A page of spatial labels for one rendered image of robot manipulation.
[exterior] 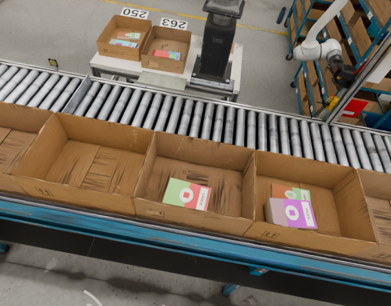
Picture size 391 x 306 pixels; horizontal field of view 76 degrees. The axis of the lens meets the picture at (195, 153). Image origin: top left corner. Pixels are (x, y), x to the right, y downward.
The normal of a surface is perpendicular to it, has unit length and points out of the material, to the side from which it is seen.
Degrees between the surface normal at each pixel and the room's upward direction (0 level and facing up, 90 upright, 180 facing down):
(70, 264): 0
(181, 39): 89
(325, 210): 1
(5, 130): 1
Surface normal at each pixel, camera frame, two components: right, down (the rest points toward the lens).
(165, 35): -0.11, 0.78
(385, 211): 0.11, -0.59
